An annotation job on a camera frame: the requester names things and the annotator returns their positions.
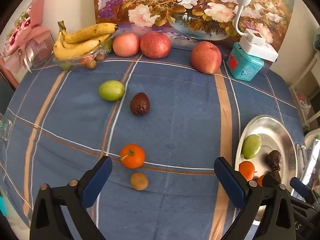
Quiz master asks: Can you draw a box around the orange tangerine with stem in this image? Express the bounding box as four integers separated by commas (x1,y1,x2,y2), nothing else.
120,144,145,169

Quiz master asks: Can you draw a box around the small green mango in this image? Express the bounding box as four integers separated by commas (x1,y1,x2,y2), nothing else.
99,80,125,101

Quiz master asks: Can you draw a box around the pale pink apple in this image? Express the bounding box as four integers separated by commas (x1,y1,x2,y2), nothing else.
113,33,140,57

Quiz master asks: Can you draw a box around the red apple right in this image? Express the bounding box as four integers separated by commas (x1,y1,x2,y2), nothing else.
190,41,222,74

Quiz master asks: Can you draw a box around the blue plaid tablecloth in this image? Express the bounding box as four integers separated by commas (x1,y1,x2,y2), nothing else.
1,49,304,239

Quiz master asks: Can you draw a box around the dark red apple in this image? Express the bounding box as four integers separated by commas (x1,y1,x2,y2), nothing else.
140,31,171,59

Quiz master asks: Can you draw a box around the banana bunch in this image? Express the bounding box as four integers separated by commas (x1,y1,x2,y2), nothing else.
53,21,118,61

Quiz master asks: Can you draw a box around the pink flower bouquet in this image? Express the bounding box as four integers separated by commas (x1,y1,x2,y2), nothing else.
1,0,53,74

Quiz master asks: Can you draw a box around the white shelf rack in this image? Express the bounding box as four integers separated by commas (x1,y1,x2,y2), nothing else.
289,52,319,133

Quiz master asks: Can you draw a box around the white phone stand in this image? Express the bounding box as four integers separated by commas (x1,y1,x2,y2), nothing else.
296,144,308,175

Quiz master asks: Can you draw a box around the brown longan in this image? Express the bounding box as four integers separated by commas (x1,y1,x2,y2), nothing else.
130,172,149,191

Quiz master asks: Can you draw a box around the large green mango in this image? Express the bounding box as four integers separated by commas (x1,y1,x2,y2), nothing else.
241,134,262,159

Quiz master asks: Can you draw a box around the round dark passion fruit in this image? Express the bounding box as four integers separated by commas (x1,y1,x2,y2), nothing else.
130,92,150,116

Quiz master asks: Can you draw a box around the floral painting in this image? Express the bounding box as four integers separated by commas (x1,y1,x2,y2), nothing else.
94,0,295,49

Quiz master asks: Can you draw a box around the white lamp base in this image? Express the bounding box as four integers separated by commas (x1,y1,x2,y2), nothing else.
233,0,278,62

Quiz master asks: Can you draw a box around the silver metal plate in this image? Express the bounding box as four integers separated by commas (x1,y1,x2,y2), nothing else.
234,115,298,193

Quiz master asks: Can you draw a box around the teal toy house box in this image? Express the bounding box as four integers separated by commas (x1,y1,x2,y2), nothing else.
227,42,264,82

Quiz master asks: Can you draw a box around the smartphone on stand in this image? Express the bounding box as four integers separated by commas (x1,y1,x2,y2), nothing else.
301,138,319,185

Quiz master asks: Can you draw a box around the clear plastic fruit tray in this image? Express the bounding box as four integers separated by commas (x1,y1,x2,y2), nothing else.
53,33,114,70

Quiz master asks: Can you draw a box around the glass mug red logo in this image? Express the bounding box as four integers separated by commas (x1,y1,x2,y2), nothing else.
0,114,13,141

